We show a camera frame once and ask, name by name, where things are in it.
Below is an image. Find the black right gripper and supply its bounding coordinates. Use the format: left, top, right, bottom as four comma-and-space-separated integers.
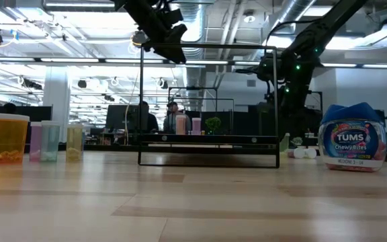
235, 53, 284, 81

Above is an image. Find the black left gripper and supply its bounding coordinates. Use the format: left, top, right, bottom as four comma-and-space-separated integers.
112, 0, 188, 65

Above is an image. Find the pink small pill vial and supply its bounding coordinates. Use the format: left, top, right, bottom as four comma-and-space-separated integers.
191, 117, 202, 136
29, 121, 43, 162

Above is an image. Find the clear jar of white pills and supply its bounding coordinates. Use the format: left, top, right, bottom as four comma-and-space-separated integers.
279, 132, 291, 153

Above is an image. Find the blue-lidded Tums jar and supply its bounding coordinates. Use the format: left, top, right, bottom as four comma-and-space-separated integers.
317, 102, 387, 173

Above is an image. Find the yellow small pill vial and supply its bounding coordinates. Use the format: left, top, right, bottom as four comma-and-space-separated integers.
65, 123, 84, 162

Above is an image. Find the teal small pill vial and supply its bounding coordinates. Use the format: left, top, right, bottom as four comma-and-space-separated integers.
40, 120, 62, 163

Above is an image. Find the small green potted plant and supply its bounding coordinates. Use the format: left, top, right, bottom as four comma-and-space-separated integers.
205, 116, 222, 135

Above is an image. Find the person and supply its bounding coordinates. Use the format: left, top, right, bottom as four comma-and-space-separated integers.
138, 100, 160, 134
2, 102, 18, 115
162, 101, 191, 134

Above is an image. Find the black computer monitor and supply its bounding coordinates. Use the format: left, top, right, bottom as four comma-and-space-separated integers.
105, 104, 140, 132

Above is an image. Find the white building pillar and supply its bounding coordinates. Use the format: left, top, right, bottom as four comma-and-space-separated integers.
42, 65, 71, 144

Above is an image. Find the black office partition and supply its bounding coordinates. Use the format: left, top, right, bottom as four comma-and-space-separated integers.
0, 106, 52, 145

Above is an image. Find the large orange pill bottle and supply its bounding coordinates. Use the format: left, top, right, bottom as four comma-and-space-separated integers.
0, 113, 30, 165

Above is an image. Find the black background rig frame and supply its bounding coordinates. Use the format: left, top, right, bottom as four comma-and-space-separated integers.
167, 86, 235, 114

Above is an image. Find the wooden shelf with black frame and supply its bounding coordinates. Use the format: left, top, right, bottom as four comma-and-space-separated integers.
137, 42, 281, 169

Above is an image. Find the black aluminium rig frame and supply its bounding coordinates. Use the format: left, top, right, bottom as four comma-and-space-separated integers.
0, 143, 387, 165

